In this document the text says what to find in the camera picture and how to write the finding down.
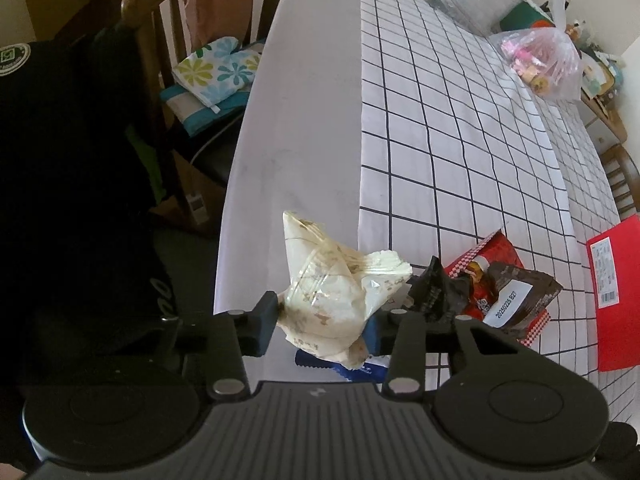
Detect red cardboard box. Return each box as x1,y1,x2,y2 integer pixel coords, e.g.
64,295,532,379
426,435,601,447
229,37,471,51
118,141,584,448
587,214,640,372

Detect floral oven mitt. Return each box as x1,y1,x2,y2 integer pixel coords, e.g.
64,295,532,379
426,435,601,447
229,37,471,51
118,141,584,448
172,36,262,112

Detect orange green box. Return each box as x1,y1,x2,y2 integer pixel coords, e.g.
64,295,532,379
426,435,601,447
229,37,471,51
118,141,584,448
498,1,554,32

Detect dark brown snack bag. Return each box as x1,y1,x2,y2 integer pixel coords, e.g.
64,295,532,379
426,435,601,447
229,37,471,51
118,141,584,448
483,262,563,340

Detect left wooden chair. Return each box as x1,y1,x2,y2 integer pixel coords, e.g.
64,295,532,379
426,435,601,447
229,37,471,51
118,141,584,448
120,0,279,194

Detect blue white snack packet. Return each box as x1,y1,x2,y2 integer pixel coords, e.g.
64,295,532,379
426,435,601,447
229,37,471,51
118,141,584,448
294,349,392,384

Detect wooden chair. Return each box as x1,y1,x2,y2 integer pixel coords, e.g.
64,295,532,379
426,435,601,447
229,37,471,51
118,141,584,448
120,0,279,194
600,144,640,221

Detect red chips bag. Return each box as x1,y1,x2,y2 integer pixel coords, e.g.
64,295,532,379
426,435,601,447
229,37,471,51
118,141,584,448
446,230,550,347

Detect pink cloth on chair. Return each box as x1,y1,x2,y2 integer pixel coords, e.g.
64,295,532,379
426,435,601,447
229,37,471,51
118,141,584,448
186,0,256,49

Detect black jacket with badge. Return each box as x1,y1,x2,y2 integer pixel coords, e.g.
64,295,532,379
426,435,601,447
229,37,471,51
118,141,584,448
1,27,168,411

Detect right wooden chair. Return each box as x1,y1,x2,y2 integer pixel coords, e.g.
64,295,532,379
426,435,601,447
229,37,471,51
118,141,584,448
600,144,640,221

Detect tissue box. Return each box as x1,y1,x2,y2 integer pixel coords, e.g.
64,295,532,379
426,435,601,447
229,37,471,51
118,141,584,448
582,51,624,100

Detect white drawer cabinet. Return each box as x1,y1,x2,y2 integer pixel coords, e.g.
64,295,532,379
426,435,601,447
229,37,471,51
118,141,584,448
577,92,628,155

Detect black snack wrapper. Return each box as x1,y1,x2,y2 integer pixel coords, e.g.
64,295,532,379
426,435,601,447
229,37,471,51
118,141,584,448
405,257,473,324

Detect white checkered tablecloth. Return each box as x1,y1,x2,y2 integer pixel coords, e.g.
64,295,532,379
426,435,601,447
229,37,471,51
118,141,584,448
358,0,639,422

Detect small clear bag with snacks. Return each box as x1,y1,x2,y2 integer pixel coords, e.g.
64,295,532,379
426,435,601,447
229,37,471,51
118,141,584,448
488,26,582,101

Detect cream wrapper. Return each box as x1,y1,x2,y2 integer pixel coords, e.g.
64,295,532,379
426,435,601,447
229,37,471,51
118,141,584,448
278,211,412,370

